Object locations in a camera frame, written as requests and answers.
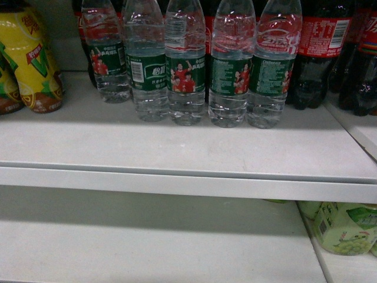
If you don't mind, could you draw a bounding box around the water bottle with team picture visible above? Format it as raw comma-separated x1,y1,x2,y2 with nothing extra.
164,0,206,126

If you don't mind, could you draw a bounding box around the water bottle behind front one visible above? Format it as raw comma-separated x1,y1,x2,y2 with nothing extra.
208,1,257,128

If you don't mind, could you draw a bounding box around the water bottle with barcode label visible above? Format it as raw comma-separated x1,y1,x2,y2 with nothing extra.
121,1,168,122

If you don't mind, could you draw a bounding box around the white upper shelf board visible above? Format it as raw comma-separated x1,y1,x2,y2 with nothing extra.
1,72,376,203

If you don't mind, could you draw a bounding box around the far left water bottle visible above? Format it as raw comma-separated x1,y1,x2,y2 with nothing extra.
81,1,131,104

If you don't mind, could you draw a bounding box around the rightmost water bottle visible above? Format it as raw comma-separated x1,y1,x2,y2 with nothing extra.
247,1,302,129

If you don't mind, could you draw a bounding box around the right edge cola bottle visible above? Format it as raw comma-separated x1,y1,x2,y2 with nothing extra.
338,1,376,116

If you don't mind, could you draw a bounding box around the cola bottle red label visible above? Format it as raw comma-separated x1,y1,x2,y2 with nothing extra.
288,1,355,110

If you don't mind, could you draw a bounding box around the left edge lemon tea bottle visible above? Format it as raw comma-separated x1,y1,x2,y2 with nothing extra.
1,42,24,115

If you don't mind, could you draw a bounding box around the green grape drink bottle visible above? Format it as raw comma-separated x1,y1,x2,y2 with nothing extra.
313,202,376,256

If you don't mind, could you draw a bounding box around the yellow lemon tea bottle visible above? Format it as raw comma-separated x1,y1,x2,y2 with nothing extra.
1,1,63,114

